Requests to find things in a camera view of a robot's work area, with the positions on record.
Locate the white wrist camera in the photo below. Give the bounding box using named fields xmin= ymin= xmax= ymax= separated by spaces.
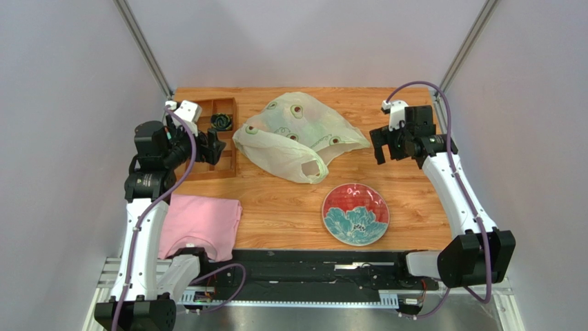
xmin=165 ymin=100 xmax=202 ymax=137
xmin=381 ymin=100 xmax=409 ymax=131

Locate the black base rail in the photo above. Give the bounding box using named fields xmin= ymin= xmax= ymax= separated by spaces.
xmin=194 ymin=250 xmax=440 ymax=303

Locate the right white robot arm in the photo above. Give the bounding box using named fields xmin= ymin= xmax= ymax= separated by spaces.
xmin=370 ymin=101 xmax=516 ymax=288

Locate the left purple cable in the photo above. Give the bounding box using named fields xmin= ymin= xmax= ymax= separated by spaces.
xmin=110 ymin=106 xmax=199 ymax=331

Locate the pink folded cloth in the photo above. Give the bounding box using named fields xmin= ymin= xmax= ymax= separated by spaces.
xmin=158 ymin=194 xmax=243 ymax=262

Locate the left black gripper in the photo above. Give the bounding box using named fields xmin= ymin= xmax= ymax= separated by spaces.
xmin=161 ymin=115 xmax=225 ymax=170

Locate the wooden divider tray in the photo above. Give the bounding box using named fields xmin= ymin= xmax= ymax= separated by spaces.
xmin=175 ymin=98 xmax=238 ymax=181

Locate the red teal floral plate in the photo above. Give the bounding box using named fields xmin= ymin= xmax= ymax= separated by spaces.
xmin=322 ymin=183 xmax=390 ymax=247

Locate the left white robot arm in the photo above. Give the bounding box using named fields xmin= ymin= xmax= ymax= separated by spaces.
xmin=94 ymin=121 xmax=226 ymax=330

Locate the avocado print plastic bag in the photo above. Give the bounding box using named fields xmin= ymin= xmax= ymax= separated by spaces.
xmin=233 ymin=92 xmax=371 ymax=184

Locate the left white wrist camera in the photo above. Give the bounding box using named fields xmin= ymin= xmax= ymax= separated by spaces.
xmin=165 ymin=100 xmax=202 ymax=137

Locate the dark rolled sock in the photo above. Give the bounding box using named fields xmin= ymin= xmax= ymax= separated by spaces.
xmin=210 ymin=113 xmax=233 ymax=132

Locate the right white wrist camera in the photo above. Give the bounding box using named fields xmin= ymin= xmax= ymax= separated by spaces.
xmin=381 ymin=100 xmax=409 ymax=131

